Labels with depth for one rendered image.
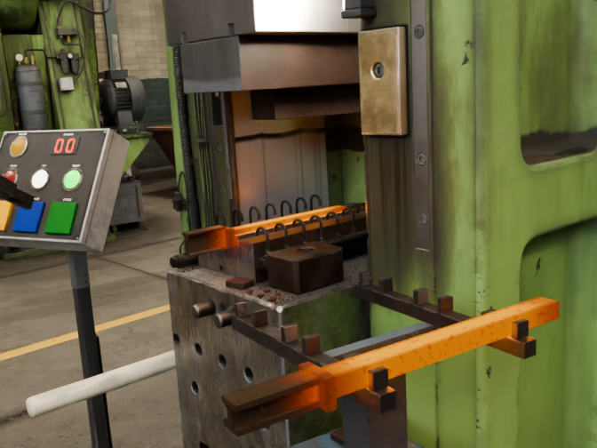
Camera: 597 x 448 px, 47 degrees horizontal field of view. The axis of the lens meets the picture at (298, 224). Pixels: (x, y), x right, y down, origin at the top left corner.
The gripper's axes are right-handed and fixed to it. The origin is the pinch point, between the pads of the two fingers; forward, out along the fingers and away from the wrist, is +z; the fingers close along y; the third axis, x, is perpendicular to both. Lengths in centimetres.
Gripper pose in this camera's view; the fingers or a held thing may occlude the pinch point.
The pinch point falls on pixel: (18, 197)
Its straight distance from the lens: 155.3
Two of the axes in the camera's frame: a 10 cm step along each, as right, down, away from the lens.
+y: 9.1, 0.3, -4.2
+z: 3.9, 3.1, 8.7
